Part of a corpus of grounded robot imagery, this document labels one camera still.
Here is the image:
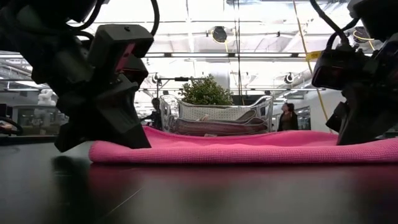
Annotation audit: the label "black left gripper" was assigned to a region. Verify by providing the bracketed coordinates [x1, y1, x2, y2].
[0, 21, 152, 153]

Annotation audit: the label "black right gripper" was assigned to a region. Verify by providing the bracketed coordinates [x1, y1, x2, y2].
[325, 39, 398, 146]

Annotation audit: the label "clear plastic bin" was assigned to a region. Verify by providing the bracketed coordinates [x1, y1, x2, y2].
[159, 95, 274, 138]

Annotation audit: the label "grey waffle towel with tag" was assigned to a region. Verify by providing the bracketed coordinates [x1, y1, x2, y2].
[169, 116, 269, 137]

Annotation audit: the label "pink microfiber towel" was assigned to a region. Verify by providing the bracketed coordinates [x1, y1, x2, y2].
[88, 126, 398, 165]

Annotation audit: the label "person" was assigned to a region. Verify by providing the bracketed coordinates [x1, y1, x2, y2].
[277, 102, 299, 132]
[139, 97, 163, 130]

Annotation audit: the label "small yellow tag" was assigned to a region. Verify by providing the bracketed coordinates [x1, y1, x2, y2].
[306, 50, 323, 62]

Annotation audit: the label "white figure statue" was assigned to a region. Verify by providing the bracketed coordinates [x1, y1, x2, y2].
[37, 89, 57, 106]

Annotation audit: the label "artificial green potted plant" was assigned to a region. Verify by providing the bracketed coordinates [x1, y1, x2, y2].
[178, 73, 234, 106]

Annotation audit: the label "long ceiling light bar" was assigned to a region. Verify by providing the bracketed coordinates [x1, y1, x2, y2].
[0, 52, 315, 59]

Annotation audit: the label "yellow hanging cable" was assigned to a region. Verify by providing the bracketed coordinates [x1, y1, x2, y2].
[291, 0, 331, 125]

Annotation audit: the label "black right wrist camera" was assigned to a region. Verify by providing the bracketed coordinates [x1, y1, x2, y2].
[312, 46, 371, 91]

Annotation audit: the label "black camera stand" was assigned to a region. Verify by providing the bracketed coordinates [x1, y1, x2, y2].
[155, 76, 190, 98]

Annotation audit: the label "black ceiling cable reel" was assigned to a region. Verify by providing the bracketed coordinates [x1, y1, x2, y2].
[211, 26, 228, 44]
[353, 26, 376, 44]

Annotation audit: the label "glass walled enclosure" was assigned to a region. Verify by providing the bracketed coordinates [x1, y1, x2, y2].
[12, 105, 68, 136]

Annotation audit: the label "black aluminium table frame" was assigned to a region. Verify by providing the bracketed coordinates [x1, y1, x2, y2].
[0, 132, 398, 146]

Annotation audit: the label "black right camera cable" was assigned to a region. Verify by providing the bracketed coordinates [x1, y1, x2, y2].
[309, 0, 361, 47]

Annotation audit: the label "black hanging cable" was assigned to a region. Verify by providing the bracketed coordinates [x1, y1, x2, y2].
[233, 0, 244, 97]

